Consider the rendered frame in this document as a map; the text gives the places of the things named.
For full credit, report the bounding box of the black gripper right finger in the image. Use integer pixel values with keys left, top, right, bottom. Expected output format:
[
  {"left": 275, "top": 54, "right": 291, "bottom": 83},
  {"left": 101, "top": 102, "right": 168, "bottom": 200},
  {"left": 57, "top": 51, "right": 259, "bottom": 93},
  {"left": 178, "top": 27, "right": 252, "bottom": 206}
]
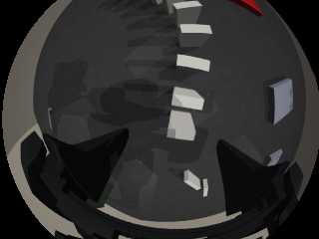
[{"left": 216, "top": 139, "right": 290, "bottom": 216}]

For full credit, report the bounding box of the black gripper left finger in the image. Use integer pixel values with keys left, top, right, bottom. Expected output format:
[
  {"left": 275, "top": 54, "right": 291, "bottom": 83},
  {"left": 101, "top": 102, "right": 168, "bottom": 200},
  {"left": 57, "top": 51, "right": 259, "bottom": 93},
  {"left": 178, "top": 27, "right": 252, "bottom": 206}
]
[{"left": 43, "top": 127, "right": 129, "bottom": 203}]

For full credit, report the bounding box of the red rectangular block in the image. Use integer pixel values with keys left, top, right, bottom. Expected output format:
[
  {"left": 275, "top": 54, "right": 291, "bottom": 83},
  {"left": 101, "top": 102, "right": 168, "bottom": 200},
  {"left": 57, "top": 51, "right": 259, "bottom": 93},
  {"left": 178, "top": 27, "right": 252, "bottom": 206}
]
[{"left": 230, "top": 0, "right": 263, "bottom": 17}]

